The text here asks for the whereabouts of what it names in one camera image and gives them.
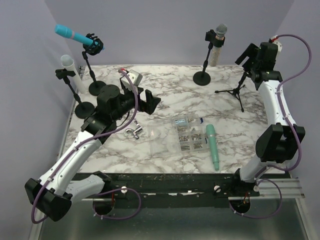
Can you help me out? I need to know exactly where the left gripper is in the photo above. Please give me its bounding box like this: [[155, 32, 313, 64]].
[[112, 86, 161, 122]]

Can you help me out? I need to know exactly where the silver glitter microphone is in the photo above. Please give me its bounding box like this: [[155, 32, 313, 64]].
[[210, 23, 228, 67]]

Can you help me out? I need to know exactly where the black tripod shock mount stand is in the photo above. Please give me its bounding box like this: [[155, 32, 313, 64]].
[[214, 71, 249, 113]]

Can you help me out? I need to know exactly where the black round base stand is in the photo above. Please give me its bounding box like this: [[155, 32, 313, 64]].
[[192, 29, 215, 86]]

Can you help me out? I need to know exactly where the mint green microphone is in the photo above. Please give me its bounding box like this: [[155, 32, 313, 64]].
[[205, 124, 220, 171]]

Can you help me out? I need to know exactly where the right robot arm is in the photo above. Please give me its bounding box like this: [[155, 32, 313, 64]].
[[230, 42, 306, 196]]

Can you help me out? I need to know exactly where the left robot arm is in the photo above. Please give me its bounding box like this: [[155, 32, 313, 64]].
[[24, 84, 161, 222]]

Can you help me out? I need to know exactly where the black clip stand left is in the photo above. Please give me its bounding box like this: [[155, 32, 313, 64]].
[[55, 68, 95, 119]]

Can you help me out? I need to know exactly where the white microphone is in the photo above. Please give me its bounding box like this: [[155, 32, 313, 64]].
[[60, 54, 86, 94]]

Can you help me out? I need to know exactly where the blue microphone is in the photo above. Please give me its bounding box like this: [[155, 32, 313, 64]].
[[54, 24, 104, 50]]

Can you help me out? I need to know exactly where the chrome faucet tap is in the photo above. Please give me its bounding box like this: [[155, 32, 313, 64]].
[[125, 120, 143, 140]]

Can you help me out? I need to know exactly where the clear screw organizer box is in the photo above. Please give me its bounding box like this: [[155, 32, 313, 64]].
[[147, 114, 209, 158]]

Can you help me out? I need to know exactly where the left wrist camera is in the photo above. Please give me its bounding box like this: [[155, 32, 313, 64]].
[[127, 70, 143, 87]]

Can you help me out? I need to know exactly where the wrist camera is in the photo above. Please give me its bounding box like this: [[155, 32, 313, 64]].
[[268, 35, 283, 53], [127, 70, 143, 87]]

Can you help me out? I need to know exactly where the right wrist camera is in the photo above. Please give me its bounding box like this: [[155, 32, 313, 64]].
[[268, 35, 283, 53]]

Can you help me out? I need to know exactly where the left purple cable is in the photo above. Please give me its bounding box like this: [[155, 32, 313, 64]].
[[29, 67, 143, 224]]

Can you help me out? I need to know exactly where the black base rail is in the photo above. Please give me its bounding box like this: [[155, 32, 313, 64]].
[[93, 171, 260, 209]]

